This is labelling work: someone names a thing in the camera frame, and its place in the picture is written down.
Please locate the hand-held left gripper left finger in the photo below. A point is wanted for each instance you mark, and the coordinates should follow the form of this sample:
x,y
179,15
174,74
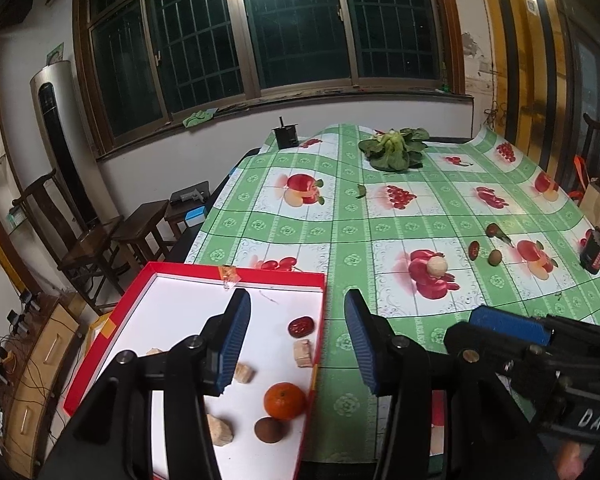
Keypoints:
x,y
232,345

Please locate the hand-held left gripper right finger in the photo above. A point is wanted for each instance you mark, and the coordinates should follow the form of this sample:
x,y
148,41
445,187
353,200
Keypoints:
x,y
362,345

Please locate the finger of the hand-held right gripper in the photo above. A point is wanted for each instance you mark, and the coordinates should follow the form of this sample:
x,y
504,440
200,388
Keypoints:
x,y
510,324

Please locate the red cardboard box tray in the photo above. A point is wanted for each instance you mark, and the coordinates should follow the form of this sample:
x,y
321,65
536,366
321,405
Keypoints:
x,y
180,310

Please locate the red date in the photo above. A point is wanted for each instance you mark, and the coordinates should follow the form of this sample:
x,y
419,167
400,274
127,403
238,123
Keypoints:
x,y
491,230
300,326
474,249

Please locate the orange tangerine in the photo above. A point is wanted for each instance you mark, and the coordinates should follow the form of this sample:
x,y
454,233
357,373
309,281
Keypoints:
x,y
285,401

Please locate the large white sugarcane chunk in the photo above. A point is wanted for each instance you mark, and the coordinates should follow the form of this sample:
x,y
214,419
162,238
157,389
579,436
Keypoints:
x,y
220,428

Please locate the brown kiwi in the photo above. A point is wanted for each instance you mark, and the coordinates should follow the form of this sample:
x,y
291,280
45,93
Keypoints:
x,y
495,257
269,430

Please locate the person's right hand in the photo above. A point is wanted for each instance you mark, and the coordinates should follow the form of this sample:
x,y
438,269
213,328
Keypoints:
x,y
571,460

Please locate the fruit print green tablecloth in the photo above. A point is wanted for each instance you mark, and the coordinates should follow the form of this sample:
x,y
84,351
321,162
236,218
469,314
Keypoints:
x,y
350,260

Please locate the round white sugarcane chunk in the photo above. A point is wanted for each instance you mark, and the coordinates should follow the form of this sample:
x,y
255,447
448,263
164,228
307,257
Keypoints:
x,y
436,266

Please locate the black power tool battery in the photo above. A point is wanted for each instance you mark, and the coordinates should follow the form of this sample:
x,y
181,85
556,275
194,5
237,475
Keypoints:
x,y
596,255

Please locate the blue and white box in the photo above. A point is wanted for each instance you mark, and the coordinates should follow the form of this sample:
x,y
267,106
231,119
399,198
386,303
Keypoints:
x,y
196,218

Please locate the dark wooden stool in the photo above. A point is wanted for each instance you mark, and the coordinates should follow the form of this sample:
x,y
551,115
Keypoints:
x,y
177,217

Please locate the brown wooden stool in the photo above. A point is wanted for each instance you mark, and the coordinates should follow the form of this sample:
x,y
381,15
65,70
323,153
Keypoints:
x,y
140,227

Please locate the brown paper bag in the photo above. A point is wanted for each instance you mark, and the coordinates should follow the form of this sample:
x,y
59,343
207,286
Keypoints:
x,y
597,202

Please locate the grey hand tool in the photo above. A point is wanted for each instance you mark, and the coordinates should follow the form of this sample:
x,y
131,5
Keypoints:
x,y
190,193

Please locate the leafy green vegetable bunch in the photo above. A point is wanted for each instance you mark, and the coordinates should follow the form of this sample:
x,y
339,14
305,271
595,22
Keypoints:
x,y
392,150

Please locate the dark wooden chair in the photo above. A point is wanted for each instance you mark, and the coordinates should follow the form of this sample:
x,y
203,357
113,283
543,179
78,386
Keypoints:
x,y
65,240

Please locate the light wooden cabinet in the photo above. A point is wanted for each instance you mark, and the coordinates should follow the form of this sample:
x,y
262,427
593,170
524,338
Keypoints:
x,y
35,375

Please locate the black pen holder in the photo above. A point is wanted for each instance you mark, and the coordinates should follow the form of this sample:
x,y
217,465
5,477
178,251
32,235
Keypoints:
x,y
286,135

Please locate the green cloth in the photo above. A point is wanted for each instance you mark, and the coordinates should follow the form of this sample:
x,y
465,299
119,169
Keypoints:
x,y
197,117

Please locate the standing air conditioner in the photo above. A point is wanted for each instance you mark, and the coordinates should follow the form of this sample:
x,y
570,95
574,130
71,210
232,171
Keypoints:
x,y
60,145

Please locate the barred window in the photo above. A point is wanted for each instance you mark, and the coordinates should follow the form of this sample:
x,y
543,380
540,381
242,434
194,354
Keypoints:
x,y
260,35

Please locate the white wall switch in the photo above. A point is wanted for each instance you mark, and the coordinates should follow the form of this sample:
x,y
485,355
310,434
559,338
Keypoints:
x,y
531,6

